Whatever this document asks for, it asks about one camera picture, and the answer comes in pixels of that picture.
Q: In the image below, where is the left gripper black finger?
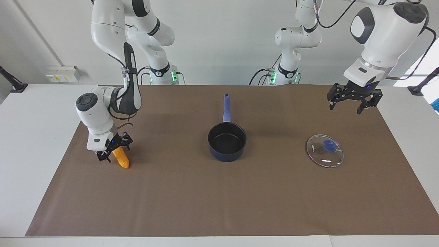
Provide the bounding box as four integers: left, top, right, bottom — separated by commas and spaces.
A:
327, 83, 343, 111
357, 89, 383, 115

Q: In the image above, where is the yellow toy corn cob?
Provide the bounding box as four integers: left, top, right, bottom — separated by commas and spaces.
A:
112, 147, 130, 169

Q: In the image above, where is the glass lid blue knob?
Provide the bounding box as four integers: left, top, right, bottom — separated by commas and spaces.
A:
306, 134, 344, 168

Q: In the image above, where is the brown table mat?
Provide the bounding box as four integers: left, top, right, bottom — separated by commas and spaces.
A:
25, 85, 439, 237

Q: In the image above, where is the dark blue saucepan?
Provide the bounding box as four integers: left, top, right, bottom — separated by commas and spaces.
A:
207, 93, 247, 162

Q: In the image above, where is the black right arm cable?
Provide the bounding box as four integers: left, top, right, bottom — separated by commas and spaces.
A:
108, 42, 142, 138

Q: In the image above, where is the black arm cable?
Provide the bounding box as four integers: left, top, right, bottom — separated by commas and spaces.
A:
313, 0, 438, 81
108, 42, 142, 138

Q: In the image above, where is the black camera stand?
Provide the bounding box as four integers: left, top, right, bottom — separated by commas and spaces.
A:
407, 67, 439, 96
0, 65, 28, 93

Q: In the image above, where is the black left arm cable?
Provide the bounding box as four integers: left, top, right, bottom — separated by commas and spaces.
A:
313, 0, 438, 81

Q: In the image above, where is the white wall socket strip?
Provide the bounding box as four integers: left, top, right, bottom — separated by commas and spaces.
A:
46, 66, 82, 83

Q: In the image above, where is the white wall cable duct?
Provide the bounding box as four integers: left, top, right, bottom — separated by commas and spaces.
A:
14, 0, 65, 67

